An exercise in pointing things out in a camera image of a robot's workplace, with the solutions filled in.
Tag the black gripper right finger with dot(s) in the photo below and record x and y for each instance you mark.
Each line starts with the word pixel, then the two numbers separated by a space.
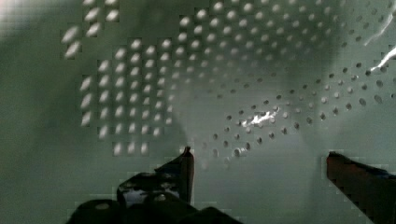
pixel 371 189

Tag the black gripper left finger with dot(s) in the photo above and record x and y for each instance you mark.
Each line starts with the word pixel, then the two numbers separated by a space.
pixel 174 177

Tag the green plastic strainer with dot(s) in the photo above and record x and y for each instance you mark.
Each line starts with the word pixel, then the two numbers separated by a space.
pixel 96 91

